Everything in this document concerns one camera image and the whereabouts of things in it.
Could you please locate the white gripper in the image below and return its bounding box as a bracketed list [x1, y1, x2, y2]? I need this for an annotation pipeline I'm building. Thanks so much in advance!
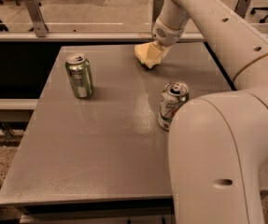
[142, 19, 184, 65]

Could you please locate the green soda can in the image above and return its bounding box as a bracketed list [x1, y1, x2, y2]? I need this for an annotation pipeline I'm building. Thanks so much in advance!
[65, 53, 93, 98]

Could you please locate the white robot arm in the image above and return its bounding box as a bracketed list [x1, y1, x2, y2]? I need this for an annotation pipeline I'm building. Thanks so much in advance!
[147, 0, 268, 224]

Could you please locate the right metal barrier bracket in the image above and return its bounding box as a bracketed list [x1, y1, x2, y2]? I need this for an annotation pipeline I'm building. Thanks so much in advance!
[234, 0, 251, 18]

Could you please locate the metal barrier rail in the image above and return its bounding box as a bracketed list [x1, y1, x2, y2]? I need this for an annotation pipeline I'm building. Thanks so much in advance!
[0, 32, 268, 43]

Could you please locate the middle metal barrier bracket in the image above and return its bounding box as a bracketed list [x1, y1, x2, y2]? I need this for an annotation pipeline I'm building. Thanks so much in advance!
[152, 0, 164, 23]

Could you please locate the white 7up soda can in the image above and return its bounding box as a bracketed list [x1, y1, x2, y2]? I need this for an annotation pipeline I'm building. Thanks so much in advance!
[158, 81, 189, 131]

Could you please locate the metal barrier bracket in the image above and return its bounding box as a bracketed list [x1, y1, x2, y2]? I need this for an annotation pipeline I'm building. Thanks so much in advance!
[234, 0, 251, 18]
[24, 0, 49, 37]
[152, 0, 164, 23]

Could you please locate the left metal barrier bracket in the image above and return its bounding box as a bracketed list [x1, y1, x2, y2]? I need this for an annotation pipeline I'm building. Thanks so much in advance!
[24, 0, 49, 37]

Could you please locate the yellow sponge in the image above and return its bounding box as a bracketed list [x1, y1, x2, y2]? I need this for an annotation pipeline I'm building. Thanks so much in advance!
[134, 42, 161, 69]

